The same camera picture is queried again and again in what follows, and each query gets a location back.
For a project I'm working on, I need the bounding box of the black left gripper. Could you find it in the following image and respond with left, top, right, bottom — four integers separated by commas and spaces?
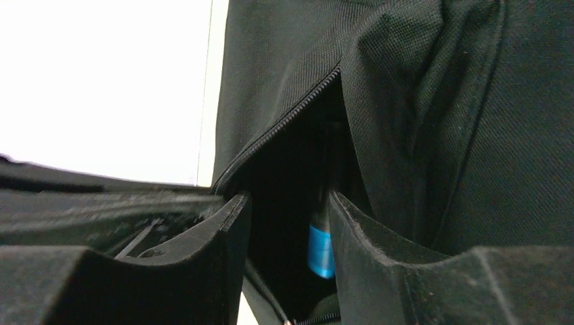
1, 157, 225, 257

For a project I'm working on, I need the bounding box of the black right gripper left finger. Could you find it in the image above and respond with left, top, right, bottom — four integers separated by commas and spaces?
1, 194, 251, 324

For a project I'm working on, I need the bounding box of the blue highlighter marker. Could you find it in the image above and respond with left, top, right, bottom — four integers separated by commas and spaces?
307, 189, 335, 279

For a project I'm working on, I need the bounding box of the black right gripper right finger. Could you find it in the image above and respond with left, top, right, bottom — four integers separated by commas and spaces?
328, 192, 573, 324

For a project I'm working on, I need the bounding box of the black student backpack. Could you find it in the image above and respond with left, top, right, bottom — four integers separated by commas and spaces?
213, 1, 573, 324

